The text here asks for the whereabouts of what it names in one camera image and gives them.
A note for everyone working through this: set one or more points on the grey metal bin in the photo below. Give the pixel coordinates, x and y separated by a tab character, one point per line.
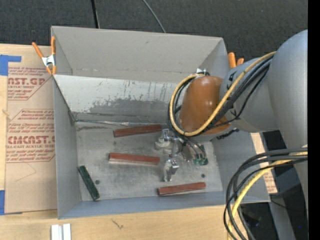
130	181

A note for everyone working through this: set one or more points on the red-brown flat block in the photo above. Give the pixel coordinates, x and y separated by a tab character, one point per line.
133	158
137	130
181	188

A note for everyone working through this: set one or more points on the brown cardboard board red print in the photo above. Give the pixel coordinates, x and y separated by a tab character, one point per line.
30	159

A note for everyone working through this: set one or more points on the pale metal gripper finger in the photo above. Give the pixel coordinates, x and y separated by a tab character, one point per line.
165	135
171	168

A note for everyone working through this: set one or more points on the dark green flat block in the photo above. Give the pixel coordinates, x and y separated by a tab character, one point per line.
89	183

